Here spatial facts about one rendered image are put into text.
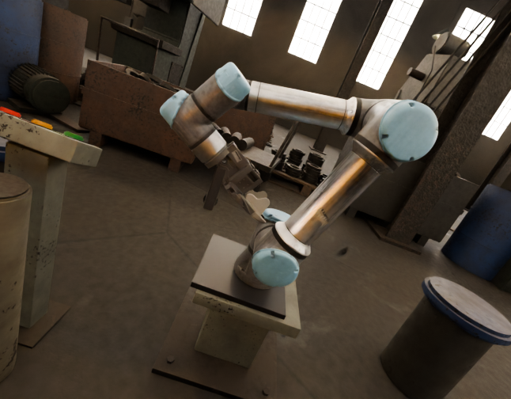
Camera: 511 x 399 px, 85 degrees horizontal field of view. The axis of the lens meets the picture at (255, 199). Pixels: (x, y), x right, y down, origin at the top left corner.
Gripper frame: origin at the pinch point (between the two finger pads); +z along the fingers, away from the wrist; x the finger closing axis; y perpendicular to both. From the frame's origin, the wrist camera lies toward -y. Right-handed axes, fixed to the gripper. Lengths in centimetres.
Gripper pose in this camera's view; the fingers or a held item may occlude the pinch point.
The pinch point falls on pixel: (259, 218)
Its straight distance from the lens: 73.4
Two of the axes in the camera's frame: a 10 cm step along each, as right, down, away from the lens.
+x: -1.0, -3.6, 9.3
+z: 6.0, 7.2, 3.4
